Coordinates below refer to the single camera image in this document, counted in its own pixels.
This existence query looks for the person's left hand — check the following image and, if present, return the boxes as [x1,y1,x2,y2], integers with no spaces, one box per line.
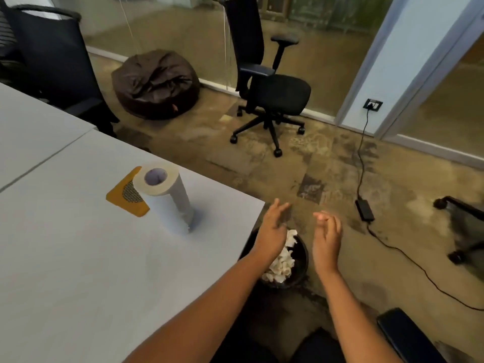
[251,198,292,263]

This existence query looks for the person's right hand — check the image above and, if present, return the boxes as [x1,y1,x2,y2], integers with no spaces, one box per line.
[312,210,344,277]

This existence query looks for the white paper towel roll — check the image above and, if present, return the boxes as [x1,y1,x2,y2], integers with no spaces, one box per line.
[132,161,196,235]

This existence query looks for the wooden coaster with mesh disc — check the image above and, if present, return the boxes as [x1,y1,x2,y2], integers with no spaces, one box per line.
[105,166,151,218]

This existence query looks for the person's left forearm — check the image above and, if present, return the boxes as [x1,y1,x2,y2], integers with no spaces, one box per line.
[123,253,273,363]

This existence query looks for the person's right forearm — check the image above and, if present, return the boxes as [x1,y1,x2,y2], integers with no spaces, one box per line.
[320,270,403,363]

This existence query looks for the person's dark trousers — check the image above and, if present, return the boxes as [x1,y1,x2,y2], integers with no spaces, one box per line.
[210,327,347,363]

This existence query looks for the black waste bin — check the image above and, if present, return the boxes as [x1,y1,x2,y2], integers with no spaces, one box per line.
[238,227,310,290]

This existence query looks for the black chair armrest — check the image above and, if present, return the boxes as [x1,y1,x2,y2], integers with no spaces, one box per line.
[377,308,448,363]

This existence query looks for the black wheeled office chair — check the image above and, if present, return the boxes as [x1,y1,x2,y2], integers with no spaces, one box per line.
[222,0,312,158]

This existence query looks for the grey mesh chair with casters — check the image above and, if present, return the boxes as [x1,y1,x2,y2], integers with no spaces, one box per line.
[433,195,484,278]

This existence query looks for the dark brown bean bag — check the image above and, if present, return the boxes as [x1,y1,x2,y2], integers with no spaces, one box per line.
[111,49,201,120]

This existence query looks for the white adjoining table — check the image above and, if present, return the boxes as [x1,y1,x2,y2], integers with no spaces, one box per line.
[0,82,97,193]

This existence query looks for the black solid-back office chair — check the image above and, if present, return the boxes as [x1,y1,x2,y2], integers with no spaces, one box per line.
[7,4,120,139]

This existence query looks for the black power adapter with cable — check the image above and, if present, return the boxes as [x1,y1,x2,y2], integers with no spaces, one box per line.
[354,107,484,313]

